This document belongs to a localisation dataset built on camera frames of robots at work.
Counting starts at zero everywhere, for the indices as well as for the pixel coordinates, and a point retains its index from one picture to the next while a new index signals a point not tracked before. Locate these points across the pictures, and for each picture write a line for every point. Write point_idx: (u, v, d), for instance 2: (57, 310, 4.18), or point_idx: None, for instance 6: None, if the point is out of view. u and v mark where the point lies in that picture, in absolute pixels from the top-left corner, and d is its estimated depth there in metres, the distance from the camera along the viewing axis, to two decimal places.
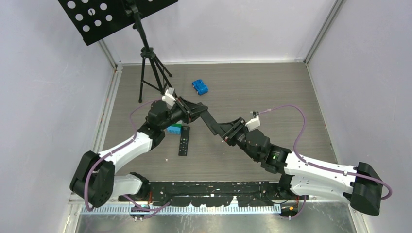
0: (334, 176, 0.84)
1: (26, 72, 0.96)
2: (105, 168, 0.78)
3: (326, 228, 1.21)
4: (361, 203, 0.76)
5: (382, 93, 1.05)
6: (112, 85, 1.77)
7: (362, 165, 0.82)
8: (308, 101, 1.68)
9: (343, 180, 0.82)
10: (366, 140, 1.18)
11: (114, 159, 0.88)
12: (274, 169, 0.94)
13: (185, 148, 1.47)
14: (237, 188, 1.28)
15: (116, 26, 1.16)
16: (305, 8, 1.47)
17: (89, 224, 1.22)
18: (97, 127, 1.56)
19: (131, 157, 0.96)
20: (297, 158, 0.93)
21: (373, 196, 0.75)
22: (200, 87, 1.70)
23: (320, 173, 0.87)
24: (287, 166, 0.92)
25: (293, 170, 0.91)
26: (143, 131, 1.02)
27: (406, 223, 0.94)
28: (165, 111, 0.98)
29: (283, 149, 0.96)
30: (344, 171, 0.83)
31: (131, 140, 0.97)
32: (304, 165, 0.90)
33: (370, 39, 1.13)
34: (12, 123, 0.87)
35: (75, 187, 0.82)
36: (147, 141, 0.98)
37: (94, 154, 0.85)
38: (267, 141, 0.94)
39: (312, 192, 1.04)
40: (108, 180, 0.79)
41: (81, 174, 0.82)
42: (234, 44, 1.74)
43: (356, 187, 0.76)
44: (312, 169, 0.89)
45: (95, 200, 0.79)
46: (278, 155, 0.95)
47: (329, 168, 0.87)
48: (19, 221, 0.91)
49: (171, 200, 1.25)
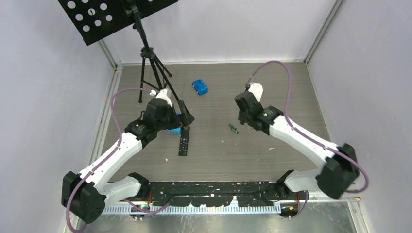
0: (313, 147, 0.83)
1: (26, 71, 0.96)
2: (87, 191, 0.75)
3: (326, 228, 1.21)
4: (329, 179, 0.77)
5: (381, 93, 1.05)
6: (112, 85, 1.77)
7: (346, 146, 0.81)
8: (309, 102, 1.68)
9: (320, 153, 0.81)
10: (365, 140, 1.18)
11: (95, 178, 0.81)
12: (261, 126, 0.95)
13: (185, 148, 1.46)
14: (237, 188, 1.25)
15: (116, 26, 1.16)
16: (305, 8, 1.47)
17: (89, 224, 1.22)
18: (97, 127, 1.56)
19: (118, 164, 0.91)
20: (286, 121, 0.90)
21: (341, 177, 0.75)
22: (200, 87, 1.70)
23: (302, 140, 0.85)
24: (273, 124, 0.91)
25: (277, 130, 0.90)
26: (131, 131, 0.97)
27: (405, 223, 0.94)
28: (164, 106, 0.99)
29: (276, 110, 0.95)
30: (325, 145, 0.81)
31: (116, 147, 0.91)
32: (289, 129, 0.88)
33: (370, 40, 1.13)
34: (11, 122, 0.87)
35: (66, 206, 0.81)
36: (134, 145, 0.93)
37: (75, 174, 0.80)
38: (251, 96, 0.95)
39: (300, 183, 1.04)
40: (94, 200, 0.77)
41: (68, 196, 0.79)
42: (234, 44, 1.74)
43: (331, 162, 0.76)
44: (295, 135, 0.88)
45: (86, 219, 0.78)
46: (269, 114, 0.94)
47: (313, 138, 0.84)
48: (18, 221, 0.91)
49: (171, 200, 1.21)
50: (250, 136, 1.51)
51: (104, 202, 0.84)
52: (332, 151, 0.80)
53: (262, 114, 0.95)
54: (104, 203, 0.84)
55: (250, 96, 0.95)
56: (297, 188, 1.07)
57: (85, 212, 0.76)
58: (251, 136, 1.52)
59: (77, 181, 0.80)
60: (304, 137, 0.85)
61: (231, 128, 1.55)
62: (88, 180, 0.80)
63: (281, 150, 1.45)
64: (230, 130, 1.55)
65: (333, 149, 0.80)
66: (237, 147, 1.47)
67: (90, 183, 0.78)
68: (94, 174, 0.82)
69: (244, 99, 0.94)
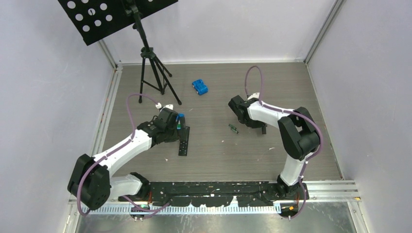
0: (274, 113, 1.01)
1: (26, 72, 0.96)
2: (99, 174, 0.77)
3: (326, 228, 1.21)
4: (287, 137, 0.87)
5: (381, 93, 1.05)
6: (112, 85, 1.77)
7: (301, 108, 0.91)
8: (309, 102, 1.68)
9: (279, 116, 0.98)
10: (365, 140, 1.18)
11: (109, 163, 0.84)
12: (242, 113, 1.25)
13: (185, 148, 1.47)
14: (237, 188, 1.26)
15: (116, 26, 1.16)
16: (305, 8, 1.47)
17: (89, 224, 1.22)
18: (97, 127, 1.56)
19: (128, 157, 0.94)
20: (257, 102, 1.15)
21: (296, 133, 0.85)
22: (200, 87, 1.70)
23: (267, 111, 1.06)
24: (249, 106, 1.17)
25: (252, 110, 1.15)
26: (143, 129, 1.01)
27: (405, 223, 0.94)
28: (174, 115, 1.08)
29: (252, 97, 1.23)
30: (282, 109, 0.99)
31: (129, 140, 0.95)
32: (259, 107, 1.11)
33: (370, 40, 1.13)
34: (11, 123, 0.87)
35: (72, 189, 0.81)
36: (145, 140, 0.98)
37: (90, 158, 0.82)
38: (238, 97, 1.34)
39: (288, 172, 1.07)
40: (103, 184, 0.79)
41: (77, 177, 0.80)
42: (234, 44, 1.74)
43: (284, 118, 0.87)
44: (263, 109, 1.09)
45: (91, 204, 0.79)
46: (247, 100, 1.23)
47: (274, 108, 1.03)
48: (19, 221, 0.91)
49: (170, 200, 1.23)
50: (250, 136, 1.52)
51: (110, 191, 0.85)
52: (287, 112, 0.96)
53: (243, 103, 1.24)
54: (110, 191, 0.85)
55: (238, 97, 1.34)
56: (289, 178, 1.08)
57: (93, 196, 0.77)
58: (251, 136, 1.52)
59: (89, 164, 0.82)
60: (268, 109, 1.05)
61: (231, 128, 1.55)
62: (101, 164, 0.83)
63: (281, 150, 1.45)
64: (230, 130, 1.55)
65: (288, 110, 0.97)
66: (237, 147, 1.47)
67: (104, 166, 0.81)
68: (107, 159, 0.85)
69: (232, 99, 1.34)
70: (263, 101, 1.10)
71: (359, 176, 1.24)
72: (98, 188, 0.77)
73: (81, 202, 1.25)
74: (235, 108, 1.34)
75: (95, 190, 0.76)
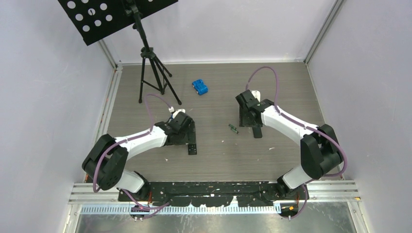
0: (295, 127, 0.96)
1: (26, 72, 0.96)
2: (118, 154, 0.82)
3: (326, 228, 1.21)
4: (308, 158, 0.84)
5: (381, 93, 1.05)
6: (112, 85, 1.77)
7: (325, 126, 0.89)
8: (308, 102, 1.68)
9: (301, 131, 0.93)
10: (365, 140, 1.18)
11: (128, 146, 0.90)
12: (254, 115, 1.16)
13: (195, 147, 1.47)
14: (237, 188, 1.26)
15: (116, 26, 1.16)
16: (305, 8, 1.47)
17: (89, 224, 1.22)
18: (97, 127, 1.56)
19: (144, 147, 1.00)
20: (275, 110, 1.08)
21: (319, 154, 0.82)
22: (200, 87, 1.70)
23: (287, 123, 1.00)
24: (264, 112, 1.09)
25: (267, 117, 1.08)
26: (160, 126, 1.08)
27: (405, 223, 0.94)
28: (186, 121, 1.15)
29: (267, 101, 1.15)
30: (304, 124, 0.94)
31: (148, 132, 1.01)
32: (277, 116, 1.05)
33: (370, 40, 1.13)
34: (11, 124, 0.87)
35: (87, 166, 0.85)
36: (162, 136, 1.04)
37: (111, 138, 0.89)
38: (248, 92, 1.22)
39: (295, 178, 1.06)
40: (119, 166, 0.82)
41: (94, 155, 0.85)
42: (234, 44, 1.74)
43: (308, 137, 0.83)
44: (282, 119, 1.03)
45: (103, 184, 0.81)
46: (262, 104, 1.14)
47: (295, 120, 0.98)
48: (18, 221, 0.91)
49: (170, 200, 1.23)
50: (250, 136, 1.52)
51: (121, 174, 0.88)
52: (311, 130, 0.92)
53: (255, 105, 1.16)
54: (120, 175, 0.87)
55: (248, 93, 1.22)
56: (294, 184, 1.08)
57: (108, 174, 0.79)
58: (251, 136, 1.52)
59: (109, 144, 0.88)
60: (289, 121, 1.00)
61: (231, 128, 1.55)
62: (122, 145, 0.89)
63: (281, 150, 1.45)
64: (230, 130, 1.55)
65: (312, 128, 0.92)
66: (237, 147, 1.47)
67: (123, 147, 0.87)
68: (127, 142, 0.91)
69: (242, 95, 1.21)
70: (281, 110, 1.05)
71: (360, 176, 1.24)
72: (115, 167, 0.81)
73: (82, 202, 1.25)
74: (243, 105, 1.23)
75: (111, 170, 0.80)
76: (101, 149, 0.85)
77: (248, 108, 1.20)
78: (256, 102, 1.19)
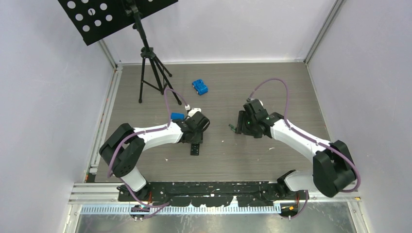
0: (307, 143, 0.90)
1: (26, 72, 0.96)
2: (136, 144, 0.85)
3: (326, 228, 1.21)
4: (321, 175, 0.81)
5: (381, 93, 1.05)
6: (112, 85, 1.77)
7: (340, 143, 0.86)
8: (309, 101, 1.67)
9: (313, 148, 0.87)
10: (366, 140, 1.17)
11: (145, 138, 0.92)
12: (263, 128, 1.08)
13: (197, 147, 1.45)
14: (237, 188, 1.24)
15: (116, 26, 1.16)
16: (305, 8, 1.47)
17: (89, 224, 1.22)
18: (97, 127, 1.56)
19: (160, 141, 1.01)
20: (284, 123, 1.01)
21: (332, 171, 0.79)
22: (200, 87, 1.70)
23: (298, 138, 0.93)
24: (274, 126, 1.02)
25: (277, 131, 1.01)
26: (177, 123, 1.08)
27: (406, 223, 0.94)
28: (202, 120, 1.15)
29: (277, 115, 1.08)
30: (317, 141, 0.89)
31: (165, 127, 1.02)
32: (287, 129, 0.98)
33: (371, 40, 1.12)
34: (11, 123, 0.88)
35: (104, 152, 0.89)
36: (178, 133, 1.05)
37: (129, 127, 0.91)
38: (258, 103, 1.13)
39: (298, 183, 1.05)
40: (135, 155, 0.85)
41: (113, 142, 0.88)
42: (234, 44, 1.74)
43: (319, 154, 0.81)
44: (292, 134, 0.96)
45: (117, 171, 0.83)
46: (271, 118, 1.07)
47: (306, 135, 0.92)
48: (18, 221, 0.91)
49: (170, 200, 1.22)
50: (250, 136, 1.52)
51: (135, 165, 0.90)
52: (323, 146, 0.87)
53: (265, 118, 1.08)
54: (134, 166, 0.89)
55: (257, 103, 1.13)
56: (296, 187, 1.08)
57: (124, 161, 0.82)
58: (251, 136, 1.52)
59: (127, 133, 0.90)
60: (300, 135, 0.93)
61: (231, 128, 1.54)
62: (140, 136, 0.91)
63: (281, 150, 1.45)
64: (230, 130, 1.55)
65: (324, 144, 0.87)
66: (237, 147, 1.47)
67: (140, 138, 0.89)
68: (145, 134, 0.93)
69: (251, 105, 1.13)
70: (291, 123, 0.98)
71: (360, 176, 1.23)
72: (131, 156, 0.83)
73: (82, 203, 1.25)
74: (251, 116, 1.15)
75: (128, 158, 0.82)
76: (120, 137, 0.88)
77: (256, 120, 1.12)
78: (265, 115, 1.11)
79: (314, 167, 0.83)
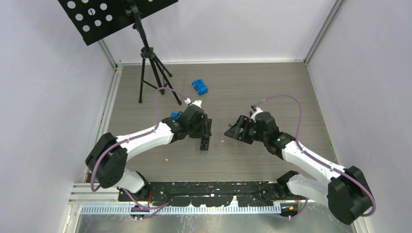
0: (320, 168, 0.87)
1: (26, 72, 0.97)
2: (118, 155, 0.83)
3: (326, 228, 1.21)
4: (338, 203, 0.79)
5: (381, 93, 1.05)
6: (112, 85, 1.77)
7: (354, 169, 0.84)
8: (309, 101, 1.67)
9: (328, 174, 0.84)
10: (366, 140, 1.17)
11: (129, 146, 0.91)
12: (274, 150, 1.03)
13: (206, 142, 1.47)
14: (237, 188, 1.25)
15: (116, 26, 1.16)
16: (305, 8, 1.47)
17: (89, 224, 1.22)
18: (97, 127, 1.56)
19: (148, 145, 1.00)
20: (296, 145, 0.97)
21: (348, 198, 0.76)
22: (200, 87, 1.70)
23: (310, 162, 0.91)
24: (285, 148, 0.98)
25: (288, 153, 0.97)
26: (167, 123, 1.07)
27: (406, 223, 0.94)
28: (195, 116, 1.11)
29: (288, 135, 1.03)
30: (331, 166, 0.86)
31: (152, 130, 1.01)
32: (300, 153, 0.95)
33: (370, 40, 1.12)
34: (11, 123, 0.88)
35: (90, 163, 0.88)
36: (167, 135, 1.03)
37: (112, 137, 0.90)
38: (272, 121, 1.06)
39: (303, 190, 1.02)
40: (118, 166, 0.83)
41: (97, 153, 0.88)
42: (234, 44, 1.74)
43: (335, 182, 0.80)
44: (304, 158, 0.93)
45: (103, 182, 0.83)
46: (282, 139, 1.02)
47: (319, 160, 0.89)
48: (19, 221, 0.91)
49: (170, 200, 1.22)
50: None
51: (122, 173, 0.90)
52: (338, 173, 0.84)
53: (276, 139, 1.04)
54: (121, 174, 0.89)
55: (271, 121, 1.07)
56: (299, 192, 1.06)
57: (107, 174, 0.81)
58: None
59: (111, 142, 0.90)
60: (313, 159, 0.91)
61: None
62: (123, 146, 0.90)
63: None
64: None
65: (339, 170, 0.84)
66: (237, 147, 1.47)
67: (123, 148, 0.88)
68: (128, 142, 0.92)
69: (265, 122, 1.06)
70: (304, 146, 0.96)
71: None
72: (114, 168, 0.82)
73: (82, 203, 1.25)
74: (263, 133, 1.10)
75: (111, 169, 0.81)
76: (103, 148, 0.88)
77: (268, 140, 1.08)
78: (277, 135, 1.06)
79: (330, 194, 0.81)
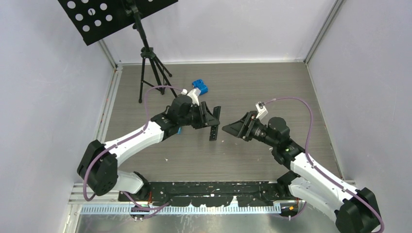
0: (332, 187, 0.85)
1: (26, 72, 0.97)
2: (108, 161, 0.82)
3: (326, 228, 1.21)
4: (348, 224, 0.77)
5: (381, 93, 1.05)
6: (112, 85, 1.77)
7: (366, 190, 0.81)
8: (309, 101, 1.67)
9: (340, 196, 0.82)
10: (365, 140, 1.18)
11: (118, 152, 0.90)
12: (282, 160, 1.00)
13: (215, 131, 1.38)
14: (237, 188, 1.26)
15: (116, 26, 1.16)
16: (305, 8, 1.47)
17: (89, 224, 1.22)
18: (97, 127, 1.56)
19: (139, 146, 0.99)
20: (306, 159, 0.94)
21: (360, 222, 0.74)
22: (200, 87, 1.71)
23: (321, 179, 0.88)
24: (295, 161, 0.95)
25: (298, 166, 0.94)
26: (156, 122, 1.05)
27: (405, 223, 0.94)
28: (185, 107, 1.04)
29: (299, 147, 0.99)
30: (343, 187, 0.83)
31: (141, 131, 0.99)
32: (310, 168, 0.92)
33: (370, 40, 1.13)
34: (11, 123, 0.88)
35: (81, 172, 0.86)
36: (157, 133, 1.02)
37: (100, 144, 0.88)
38: (287, 130, 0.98)
39: (306, 196, 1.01)
40: (110, 172, 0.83)
41: (86, 162, 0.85)
42: (234, 44, 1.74)
43: (348, 204, 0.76)
44: (314, 173, 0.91)
45: (97, 190, 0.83)
46: (291, 149, 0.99)
47: (332, 179, 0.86)
48: (19, 221, 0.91)
49: (170, 200, 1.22)
50: None
51: (116, 177, 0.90)
52: (351, 194, 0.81)
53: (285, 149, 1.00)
54: (115, 179, 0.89)
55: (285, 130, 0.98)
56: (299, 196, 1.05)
57: (99, 181, 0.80)
58: None
59: (99, 150, 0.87)
60: (323, 177, 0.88)
61: None
62: (112, 152, 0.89)
63: None
64: None
65: (351, 192, 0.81)
66: (237, 147, 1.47)
67: (112, 154, 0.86)
68: (117, 147, 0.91)
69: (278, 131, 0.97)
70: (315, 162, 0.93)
71: (359, 175, 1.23)
72: (105, 174, 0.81)
73: (82, 203, 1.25)
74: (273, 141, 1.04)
75: (103, 176, 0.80)
76: (92, 157, 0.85)
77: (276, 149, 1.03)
78: (288, 145, 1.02)
79: (340, 215, 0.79)
